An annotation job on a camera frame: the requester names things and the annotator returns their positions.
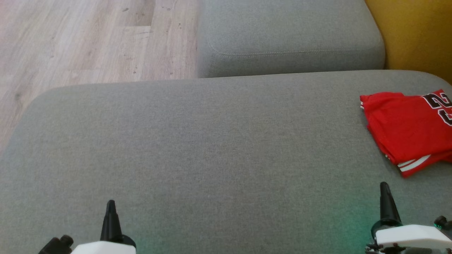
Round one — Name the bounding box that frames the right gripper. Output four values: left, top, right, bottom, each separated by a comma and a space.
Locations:
365, 182, 452, 254

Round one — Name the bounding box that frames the mustard yellow cushion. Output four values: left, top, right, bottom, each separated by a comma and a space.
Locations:
365, 0, 452, 85

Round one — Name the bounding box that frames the red jersey with white sleeves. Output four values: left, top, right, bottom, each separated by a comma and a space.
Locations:
360, 89, 452, 178

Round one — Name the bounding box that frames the small grey sofa cushion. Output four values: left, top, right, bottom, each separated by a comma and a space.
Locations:
196, 0, 386, 78

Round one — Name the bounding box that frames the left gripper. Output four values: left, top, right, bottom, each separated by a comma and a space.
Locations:
70, 200, 137, 254

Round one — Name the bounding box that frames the large grey sofa seat cushion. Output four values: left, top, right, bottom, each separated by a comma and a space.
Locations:
0, 69, 452, 254

